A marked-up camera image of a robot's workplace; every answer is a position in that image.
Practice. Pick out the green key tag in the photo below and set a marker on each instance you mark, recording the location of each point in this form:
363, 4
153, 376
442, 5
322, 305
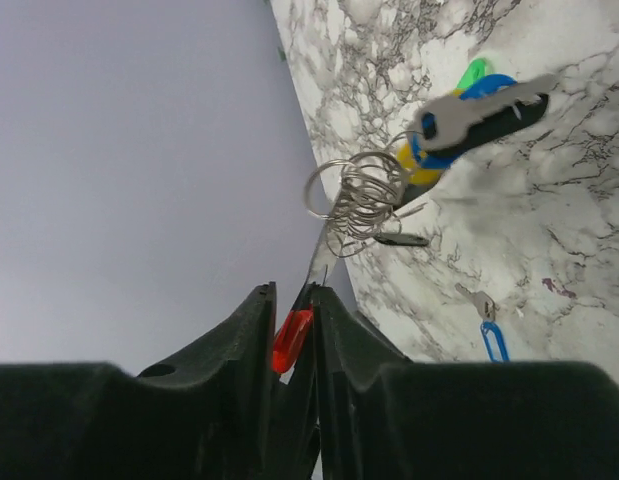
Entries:
477, 69

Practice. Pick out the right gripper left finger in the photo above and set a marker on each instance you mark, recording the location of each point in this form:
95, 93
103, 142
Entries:
201, 413

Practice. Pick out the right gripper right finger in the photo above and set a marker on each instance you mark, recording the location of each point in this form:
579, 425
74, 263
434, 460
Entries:
384, 416

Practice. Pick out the blue key tag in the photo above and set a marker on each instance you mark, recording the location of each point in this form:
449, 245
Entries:
494, 342

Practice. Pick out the bunch of silver keys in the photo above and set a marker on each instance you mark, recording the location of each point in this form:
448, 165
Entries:
357, 197

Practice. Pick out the red black key holder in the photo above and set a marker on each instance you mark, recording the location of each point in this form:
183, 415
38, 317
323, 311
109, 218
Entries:
290, 338

